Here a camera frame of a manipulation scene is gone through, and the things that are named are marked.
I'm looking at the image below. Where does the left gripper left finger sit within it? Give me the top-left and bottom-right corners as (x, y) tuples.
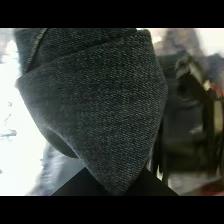
(50, 167), (110, 197)

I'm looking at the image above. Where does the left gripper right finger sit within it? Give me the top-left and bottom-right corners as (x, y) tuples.
(128, 167), (180, 197)

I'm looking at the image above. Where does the black garment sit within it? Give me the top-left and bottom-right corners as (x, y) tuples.
(13, 28), (170, 197)

